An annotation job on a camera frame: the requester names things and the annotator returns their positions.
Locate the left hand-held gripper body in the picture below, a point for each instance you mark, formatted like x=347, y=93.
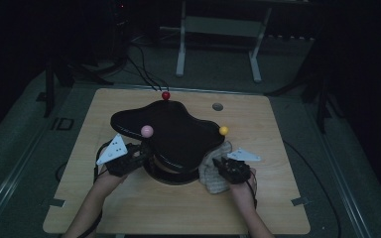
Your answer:
x=119, y=158

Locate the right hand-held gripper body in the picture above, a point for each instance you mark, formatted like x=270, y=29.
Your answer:
x=236, y=170

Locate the grey fluffy cloth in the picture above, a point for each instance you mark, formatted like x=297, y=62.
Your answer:
x=213, y=181

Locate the yellow ball knob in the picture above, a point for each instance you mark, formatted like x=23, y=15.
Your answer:
x=224, y=130

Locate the black wavy ridged tray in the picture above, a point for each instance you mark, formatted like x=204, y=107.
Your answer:
x=175, y=132

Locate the red ball knob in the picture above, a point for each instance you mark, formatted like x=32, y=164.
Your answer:
x=165, y=95

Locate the person's left hand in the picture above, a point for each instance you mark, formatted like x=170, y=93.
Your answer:
x=110, y=183

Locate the person's right hand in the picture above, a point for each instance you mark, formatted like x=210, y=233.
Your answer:
x=243, y=196

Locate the pink ball knob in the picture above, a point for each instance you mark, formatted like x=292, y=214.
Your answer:
x=147, y=131

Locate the grey round table hole cap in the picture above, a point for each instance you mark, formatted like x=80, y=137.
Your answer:
x=217, y=106

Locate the grey tape piece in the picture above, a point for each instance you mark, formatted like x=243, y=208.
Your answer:
x=299, y=201
x=57, y=202

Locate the black metal stand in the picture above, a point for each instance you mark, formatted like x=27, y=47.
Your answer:
x=49, y=89
x=322, y=109

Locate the white metal stand frame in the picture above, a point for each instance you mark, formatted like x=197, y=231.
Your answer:
x=223, y=26

